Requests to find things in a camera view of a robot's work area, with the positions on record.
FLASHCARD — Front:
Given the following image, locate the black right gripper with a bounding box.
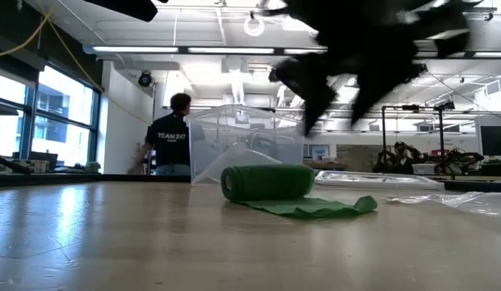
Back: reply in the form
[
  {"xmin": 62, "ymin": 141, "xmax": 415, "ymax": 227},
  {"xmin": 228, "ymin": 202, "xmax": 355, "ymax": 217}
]
[{"xmin": 261, "ymin": 0, "xmax": 473, "ymax": 137}]

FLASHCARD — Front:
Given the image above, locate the light green bandage strip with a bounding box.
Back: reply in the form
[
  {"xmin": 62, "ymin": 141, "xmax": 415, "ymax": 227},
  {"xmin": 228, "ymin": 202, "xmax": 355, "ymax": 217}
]
[{"xmin": 219, "ymin": 162, "xmax": 379, "ymax": 221}]

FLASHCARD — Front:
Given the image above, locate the clear plastic bag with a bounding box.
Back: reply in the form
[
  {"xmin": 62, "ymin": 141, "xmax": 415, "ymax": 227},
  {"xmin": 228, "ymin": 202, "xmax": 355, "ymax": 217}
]
[{"xmin": 385, "ymin": 190, "xmax": 501, "ymax": 219}]

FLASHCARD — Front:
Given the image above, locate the black monitor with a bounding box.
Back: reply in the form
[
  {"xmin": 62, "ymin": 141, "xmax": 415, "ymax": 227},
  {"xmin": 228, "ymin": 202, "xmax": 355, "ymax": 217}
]
[{"xmin": 479, "ymin": 124, "xmax": 501, "ymax": 157}]

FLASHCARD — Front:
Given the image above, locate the person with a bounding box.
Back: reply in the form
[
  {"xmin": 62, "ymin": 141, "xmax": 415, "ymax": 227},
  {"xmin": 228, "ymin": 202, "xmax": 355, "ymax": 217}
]
[{"xmin": 126, "ymin": 92, "xmax": 193, "ymax": 177}]

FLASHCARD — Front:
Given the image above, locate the ceiling light strip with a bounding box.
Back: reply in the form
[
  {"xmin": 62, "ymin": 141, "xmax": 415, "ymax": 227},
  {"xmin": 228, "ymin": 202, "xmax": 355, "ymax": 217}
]
[{"xmin": 83, "ymin": 44, "xmax": 328, "ymax": 56}]

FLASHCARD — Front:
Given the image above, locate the black background robot frame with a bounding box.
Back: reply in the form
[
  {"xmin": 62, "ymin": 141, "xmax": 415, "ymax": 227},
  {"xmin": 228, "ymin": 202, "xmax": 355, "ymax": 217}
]
[{"xmin": 381, "ymin": 103, "xmax": 457, "ymax": 179}]

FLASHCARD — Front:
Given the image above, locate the white ceiling ring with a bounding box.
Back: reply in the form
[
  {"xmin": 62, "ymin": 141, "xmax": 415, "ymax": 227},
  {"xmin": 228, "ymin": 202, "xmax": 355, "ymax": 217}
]
[{"xmin": 242, "ymin": 15, "xmax": 267, "ymax": 38}]

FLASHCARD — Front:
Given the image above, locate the yellow wall cable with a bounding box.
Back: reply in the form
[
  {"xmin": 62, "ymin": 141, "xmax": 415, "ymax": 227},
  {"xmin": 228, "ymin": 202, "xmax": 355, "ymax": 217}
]
[{"xmin": 0, "ymin": 11, "xmax": 108, "ymax": 96}]

